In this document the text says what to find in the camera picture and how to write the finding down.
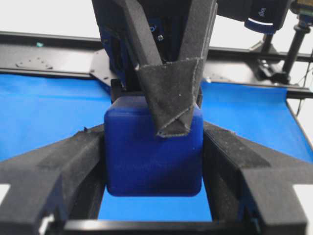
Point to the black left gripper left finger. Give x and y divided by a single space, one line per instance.
63 180

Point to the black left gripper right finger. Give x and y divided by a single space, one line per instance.
246 181

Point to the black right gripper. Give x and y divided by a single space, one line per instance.
158 47

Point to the blue block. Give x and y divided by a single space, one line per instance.
139 163

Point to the blue table mat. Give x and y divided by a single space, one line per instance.
37 111

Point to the black logitech webcam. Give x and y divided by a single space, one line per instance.
263 16

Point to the black aluminium frame rail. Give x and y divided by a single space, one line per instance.
86 62

